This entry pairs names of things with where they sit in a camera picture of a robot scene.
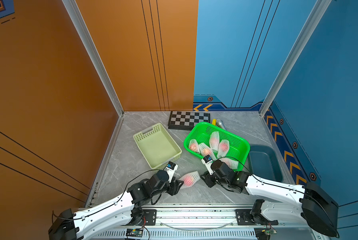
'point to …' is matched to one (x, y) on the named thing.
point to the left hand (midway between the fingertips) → (180, 179)
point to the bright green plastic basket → (239, 148)
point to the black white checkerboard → (182, 120)
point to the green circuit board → (134, 232)
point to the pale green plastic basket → (157, 145)
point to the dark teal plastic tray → (263, 162)
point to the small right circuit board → (269, 231)
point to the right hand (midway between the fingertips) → (202, 175)
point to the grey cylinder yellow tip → (218, 122)
